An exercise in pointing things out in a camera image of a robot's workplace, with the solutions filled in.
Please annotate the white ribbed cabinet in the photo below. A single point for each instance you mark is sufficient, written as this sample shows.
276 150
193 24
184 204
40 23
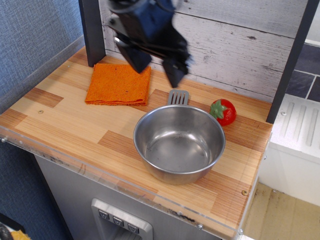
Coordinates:
291 161

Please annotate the grey control panel with buttons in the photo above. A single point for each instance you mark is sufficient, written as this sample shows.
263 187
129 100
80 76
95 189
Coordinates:
116 224

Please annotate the stainless steel pot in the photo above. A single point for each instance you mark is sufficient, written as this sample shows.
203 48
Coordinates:
179 144

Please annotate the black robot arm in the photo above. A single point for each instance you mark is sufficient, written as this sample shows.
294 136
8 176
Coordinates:
144 29

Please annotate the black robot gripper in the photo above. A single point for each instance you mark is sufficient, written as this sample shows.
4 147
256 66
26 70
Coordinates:
148 25

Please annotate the grey slotted spatula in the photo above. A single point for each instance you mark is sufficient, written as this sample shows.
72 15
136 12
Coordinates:
178 97

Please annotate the yellow object bottom left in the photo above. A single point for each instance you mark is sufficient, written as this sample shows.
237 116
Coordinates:
7 234

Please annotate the orange cloth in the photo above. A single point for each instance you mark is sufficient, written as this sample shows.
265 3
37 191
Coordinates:
118 84

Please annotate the dark grey right post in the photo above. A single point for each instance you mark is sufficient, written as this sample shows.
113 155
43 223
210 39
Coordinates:
299 41

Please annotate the red toy strawberry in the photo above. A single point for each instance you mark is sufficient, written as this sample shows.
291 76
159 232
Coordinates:
223 111

